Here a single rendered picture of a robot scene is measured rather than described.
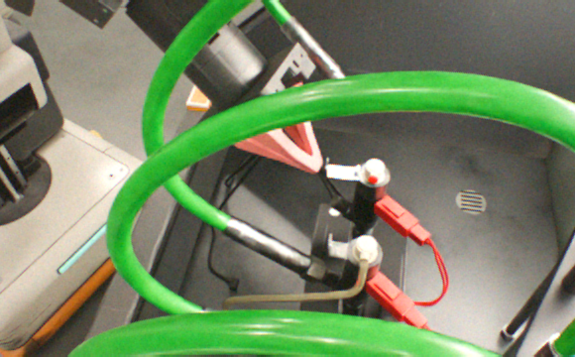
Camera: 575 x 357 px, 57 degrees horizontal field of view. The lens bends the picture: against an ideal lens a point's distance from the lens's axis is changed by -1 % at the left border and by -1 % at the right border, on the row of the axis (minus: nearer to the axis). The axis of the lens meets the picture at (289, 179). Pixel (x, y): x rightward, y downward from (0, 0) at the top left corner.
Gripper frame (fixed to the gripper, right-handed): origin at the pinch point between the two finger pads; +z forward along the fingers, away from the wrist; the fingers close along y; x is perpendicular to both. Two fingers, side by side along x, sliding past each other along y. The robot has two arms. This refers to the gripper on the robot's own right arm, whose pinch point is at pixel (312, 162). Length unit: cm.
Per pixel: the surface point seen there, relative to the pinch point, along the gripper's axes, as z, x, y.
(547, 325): 15.4, -6.9, 15.0
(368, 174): 3.2, 0.4, 3.9
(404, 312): 10.2, -9.1, 6.6
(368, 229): 9.6, 0.3, -1.1
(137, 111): 2, 83, -154
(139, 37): -17, 123, -173
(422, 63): 10.7, 32.6, -6.3
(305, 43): -6.7, 10.0, -0.6
